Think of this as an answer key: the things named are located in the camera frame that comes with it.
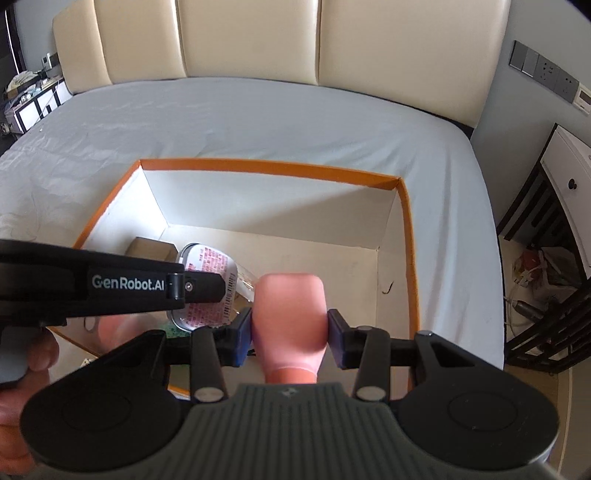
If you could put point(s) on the cluttered black and white nightstand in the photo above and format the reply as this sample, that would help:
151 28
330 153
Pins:
32 104

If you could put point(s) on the person's left hand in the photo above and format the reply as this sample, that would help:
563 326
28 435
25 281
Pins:
44 353

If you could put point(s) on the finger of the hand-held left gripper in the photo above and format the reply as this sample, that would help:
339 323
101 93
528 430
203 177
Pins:
203 287

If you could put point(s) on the cream padded headboard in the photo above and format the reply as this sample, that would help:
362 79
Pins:
249 41

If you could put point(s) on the grey wall switch panel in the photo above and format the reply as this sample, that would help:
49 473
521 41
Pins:
542 69

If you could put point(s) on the small white wall controller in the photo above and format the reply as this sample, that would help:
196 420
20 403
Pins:
46 59

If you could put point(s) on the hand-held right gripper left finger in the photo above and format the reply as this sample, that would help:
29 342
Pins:
242 342

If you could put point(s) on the pink labelled packet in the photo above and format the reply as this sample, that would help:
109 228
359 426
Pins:
207 263

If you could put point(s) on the orange cardboard box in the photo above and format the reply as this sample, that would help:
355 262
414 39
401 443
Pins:
258 203

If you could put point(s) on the white wall thermostat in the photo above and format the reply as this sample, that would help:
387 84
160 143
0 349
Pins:
584 99

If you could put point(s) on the white drawer black-framed nightstand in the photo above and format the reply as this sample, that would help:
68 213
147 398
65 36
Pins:
568 180

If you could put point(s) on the gold square box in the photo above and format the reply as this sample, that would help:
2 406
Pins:
152 251

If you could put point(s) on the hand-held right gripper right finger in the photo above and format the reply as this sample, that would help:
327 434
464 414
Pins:
337 342

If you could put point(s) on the pink pump bottle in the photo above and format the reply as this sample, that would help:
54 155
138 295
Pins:
288 318

